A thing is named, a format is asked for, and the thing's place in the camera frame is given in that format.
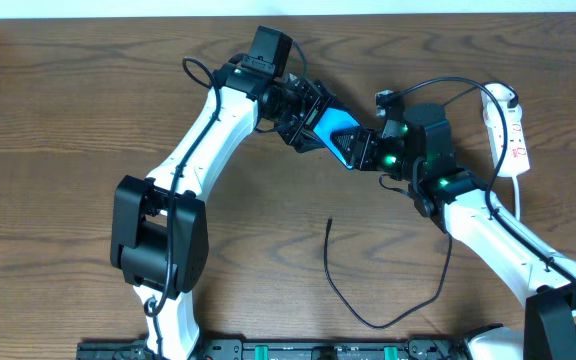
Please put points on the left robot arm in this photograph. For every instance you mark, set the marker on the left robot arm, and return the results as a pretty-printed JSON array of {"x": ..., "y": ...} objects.
[{"x": 159, "y": 237}]

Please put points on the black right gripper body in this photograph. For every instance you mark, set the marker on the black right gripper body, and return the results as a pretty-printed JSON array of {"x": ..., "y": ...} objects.
[{"x": 364, "y": 148}]

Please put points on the blue Galaxy smartphone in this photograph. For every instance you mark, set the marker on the blue Galaxy smartphone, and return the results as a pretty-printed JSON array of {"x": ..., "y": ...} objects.
[{"x": 333, "y": 120}]

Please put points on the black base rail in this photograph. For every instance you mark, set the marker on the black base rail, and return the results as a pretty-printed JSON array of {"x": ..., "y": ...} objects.
[{"x": 232, "y": 349}]

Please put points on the white USB charger adapter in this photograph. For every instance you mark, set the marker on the white USB charger adapter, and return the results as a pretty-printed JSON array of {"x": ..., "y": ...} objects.
[{"x": 492, "y": 117}]

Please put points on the white power strip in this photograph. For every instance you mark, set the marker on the white power strip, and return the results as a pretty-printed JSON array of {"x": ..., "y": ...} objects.
[{"x": 516, "y": 160}]

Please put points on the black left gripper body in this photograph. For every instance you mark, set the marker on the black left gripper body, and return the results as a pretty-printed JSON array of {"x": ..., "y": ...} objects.
[{"x": 306, "y": 116}]

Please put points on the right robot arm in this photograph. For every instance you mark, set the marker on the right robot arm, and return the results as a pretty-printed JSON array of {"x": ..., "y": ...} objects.
[{"x": 415, "y": 145}]

